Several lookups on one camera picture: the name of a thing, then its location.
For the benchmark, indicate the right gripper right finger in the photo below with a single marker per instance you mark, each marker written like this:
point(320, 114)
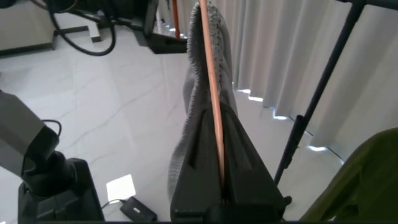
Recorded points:
point(252, 186)

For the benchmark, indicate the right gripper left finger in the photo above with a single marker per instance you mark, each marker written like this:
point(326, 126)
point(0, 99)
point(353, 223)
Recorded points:
point(199, 180)

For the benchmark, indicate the pale grey shorts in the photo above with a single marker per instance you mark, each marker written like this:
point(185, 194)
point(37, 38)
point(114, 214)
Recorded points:
point(191, 93)

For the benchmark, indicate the pink clothes hanger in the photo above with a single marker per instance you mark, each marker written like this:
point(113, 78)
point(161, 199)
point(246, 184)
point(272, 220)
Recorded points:
point(214, 93)

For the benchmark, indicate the green printed shirt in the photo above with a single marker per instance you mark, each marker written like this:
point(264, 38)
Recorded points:
point(367, 180)

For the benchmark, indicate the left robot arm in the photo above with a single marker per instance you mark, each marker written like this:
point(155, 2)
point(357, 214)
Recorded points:
point(18, 130)

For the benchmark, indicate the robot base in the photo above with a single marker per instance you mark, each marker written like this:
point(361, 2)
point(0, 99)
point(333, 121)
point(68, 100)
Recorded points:
point(77, 202)

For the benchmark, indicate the black clothes rack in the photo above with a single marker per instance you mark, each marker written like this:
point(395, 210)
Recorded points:
point(317, 93)

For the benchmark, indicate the black power adapter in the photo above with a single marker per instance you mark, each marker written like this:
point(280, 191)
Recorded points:
point(136, 210)

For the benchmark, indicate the black metal stand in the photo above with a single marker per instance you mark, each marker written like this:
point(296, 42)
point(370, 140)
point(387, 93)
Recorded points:
point(168, 45)

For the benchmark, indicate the white curtain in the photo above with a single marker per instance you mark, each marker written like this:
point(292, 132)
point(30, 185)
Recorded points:
point(280, 46)

